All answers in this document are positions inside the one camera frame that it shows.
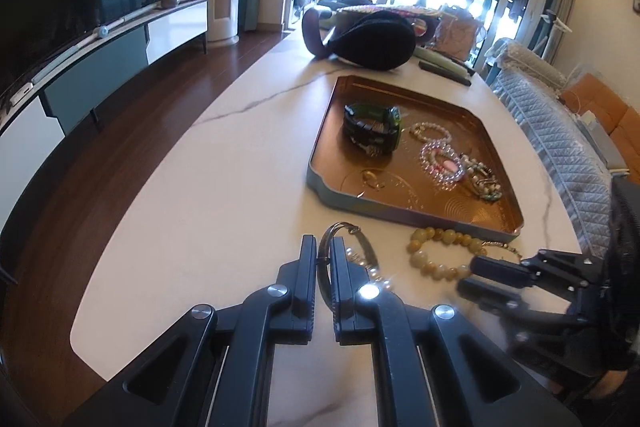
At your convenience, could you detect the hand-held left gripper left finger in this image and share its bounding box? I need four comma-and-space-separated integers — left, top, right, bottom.
65, 234, 321, 427

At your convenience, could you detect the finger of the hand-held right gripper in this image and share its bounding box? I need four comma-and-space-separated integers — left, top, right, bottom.
457, 277, 576, 328
470, 249, 608, 293

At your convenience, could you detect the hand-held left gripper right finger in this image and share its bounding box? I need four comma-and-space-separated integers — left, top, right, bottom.
330, 248, 576, 427

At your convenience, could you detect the pearl chain bracelet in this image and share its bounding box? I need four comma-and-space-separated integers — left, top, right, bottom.
344, 247, 398, 294

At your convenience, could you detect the silver bangle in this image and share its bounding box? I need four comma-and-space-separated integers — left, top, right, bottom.
316, 221, 385, 313

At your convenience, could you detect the jade bead bracelet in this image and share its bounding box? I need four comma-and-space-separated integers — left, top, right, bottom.
409, 227, 488, 279

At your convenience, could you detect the copper jewelry tray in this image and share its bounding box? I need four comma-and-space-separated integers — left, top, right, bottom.
306, 75, 525, 245

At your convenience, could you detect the multicolour bead bracelet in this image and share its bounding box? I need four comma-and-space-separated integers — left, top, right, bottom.
457, 152, 503, 202

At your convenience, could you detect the clear crystal bead bracelet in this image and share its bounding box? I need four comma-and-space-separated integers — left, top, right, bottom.
420, 141, 466, 185

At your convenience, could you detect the green wrist watch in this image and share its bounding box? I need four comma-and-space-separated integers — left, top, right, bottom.
342, 103, 403, 156

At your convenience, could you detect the white pearl bracelet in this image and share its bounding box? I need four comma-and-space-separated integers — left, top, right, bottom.
410, 122, 453, 145

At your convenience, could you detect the sofa with quilted cover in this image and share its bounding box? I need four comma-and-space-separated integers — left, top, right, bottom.
482, 38, 640, 258

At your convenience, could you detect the white tissue box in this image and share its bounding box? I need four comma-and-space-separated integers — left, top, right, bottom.
577, 112, 608, 135

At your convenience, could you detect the orange cushion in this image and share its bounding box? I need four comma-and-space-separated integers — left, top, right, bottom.
560, 74, 640, 168

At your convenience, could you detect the dark remote control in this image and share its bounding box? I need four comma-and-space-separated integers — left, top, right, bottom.
417, 59, 473, 88

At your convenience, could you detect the pale green pouch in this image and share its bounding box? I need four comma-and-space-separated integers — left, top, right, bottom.
415, 47, 476, 72

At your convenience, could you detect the brown paper bag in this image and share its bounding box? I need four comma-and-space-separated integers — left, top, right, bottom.
434, 9, 483, 62

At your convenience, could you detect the white standing lamp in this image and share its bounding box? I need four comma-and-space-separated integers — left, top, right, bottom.
537, 9, 573, 58

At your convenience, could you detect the woven hand fan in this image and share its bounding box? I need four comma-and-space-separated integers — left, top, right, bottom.
335, 4, 441, 20

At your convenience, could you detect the white and teal television cabinet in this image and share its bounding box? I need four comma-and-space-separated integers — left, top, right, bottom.
0, 0, 210, 228

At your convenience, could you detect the small white device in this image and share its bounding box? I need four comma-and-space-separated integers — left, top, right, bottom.
7, 82, 33, 105

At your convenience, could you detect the thin beaded chain bracelet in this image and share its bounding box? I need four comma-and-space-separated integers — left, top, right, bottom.
480, 241, 523, 258

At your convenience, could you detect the black bag with maroon strap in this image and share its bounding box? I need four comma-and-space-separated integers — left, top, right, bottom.
301, 4, 418, 72

